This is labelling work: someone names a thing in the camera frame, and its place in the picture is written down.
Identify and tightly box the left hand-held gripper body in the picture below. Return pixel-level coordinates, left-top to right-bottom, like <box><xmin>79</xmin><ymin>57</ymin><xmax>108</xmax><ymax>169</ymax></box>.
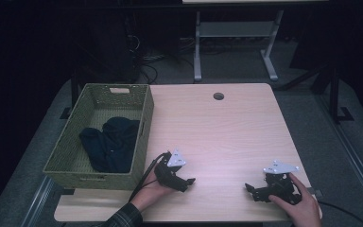
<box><xmin>153</xmin><ymin>148</ymin><xmax>187</xmax><ymax>189</ymax></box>

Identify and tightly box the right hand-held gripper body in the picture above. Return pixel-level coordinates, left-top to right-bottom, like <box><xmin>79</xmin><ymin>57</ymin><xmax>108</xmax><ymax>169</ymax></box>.
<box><xmin>258</xmin><ymin>160</ymin><xmax>303</xmax><ymax>206</ymax></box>

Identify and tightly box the dark cloth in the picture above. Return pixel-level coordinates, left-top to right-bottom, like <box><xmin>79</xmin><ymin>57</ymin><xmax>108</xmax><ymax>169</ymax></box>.
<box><xmin>78</xmin><ymin>116</ymin><xmax>141</xmax><ymax>174</ymax></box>

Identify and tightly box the green woven basket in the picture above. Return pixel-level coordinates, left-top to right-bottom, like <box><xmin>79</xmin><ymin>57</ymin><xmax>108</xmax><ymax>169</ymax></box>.
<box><xmin>43</xmin><ymin>82</ymin><xmax>155</xmax><ymax>191</ymax></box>

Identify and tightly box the person's right hand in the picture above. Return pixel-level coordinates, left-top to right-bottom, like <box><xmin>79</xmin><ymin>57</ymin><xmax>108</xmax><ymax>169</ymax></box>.
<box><xmin>268</xmin><ymin>172</ymin><xmax>323</xmax><ymax>227</ymax></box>

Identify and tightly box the person's left hand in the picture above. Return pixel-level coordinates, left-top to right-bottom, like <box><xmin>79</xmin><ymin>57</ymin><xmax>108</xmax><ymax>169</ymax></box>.
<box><xmin>130</xmin><ymin>172</ymin><xmax>176</xmax><ymax>213</ymax></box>

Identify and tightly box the black metal stand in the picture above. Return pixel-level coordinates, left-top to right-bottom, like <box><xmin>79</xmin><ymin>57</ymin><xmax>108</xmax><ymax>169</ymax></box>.
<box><xmin>277</xmin><ymin>62</ymin><xmax>355</xmax><ymax>125</ymax></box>

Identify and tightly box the white metal stand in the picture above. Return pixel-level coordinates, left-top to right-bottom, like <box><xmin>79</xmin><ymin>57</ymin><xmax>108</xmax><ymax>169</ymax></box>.
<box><xmin>193</xmin><ymin>9</ymin><xmax>285</xmax><ymax>83</ymax></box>

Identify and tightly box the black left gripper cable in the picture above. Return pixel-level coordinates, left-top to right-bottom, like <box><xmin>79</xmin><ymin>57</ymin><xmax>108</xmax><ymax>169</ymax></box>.
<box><xmin>128</xmin><ymin>152</ymin><xmax>170</xmax><ymax>202</ymax></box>

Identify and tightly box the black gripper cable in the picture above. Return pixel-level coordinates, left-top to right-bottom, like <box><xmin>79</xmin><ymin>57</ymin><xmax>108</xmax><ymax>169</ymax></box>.
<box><xmin>128</xmin><ymin>152</ymin><xmax>170</xmax><ymax>202</ymax></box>
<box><xmin>317</xmin><ymin>201</ymin><xmax>363</xmax><ymax>227</ymax></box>

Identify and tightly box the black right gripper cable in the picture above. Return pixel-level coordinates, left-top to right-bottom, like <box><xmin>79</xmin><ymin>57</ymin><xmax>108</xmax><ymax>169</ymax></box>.
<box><xmin>317</xmin><ymin>201</ymin><xmax>363</xmax><ymax>227</ymax></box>

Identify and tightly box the tangle of floor cables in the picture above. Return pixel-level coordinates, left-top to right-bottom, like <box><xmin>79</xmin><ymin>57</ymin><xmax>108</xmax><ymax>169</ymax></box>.
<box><xmin>124</xmin><ymin>18</ymin><xmax>197</xmax><ymax>85</ymax></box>

